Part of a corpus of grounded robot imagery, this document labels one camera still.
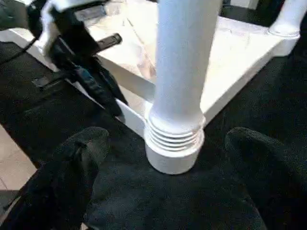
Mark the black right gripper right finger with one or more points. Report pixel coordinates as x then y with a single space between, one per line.
273 177

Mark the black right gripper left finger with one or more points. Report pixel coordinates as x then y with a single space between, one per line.
53 187

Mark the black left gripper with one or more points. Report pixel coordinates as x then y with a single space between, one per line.
79 43

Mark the white plastic table top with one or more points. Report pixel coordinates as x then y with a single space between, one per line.
230 57

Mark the black work mat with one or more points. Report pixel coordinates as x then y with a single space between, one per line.
153 201

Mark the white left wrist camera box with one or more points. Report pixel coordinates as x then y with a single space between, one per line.
48 24

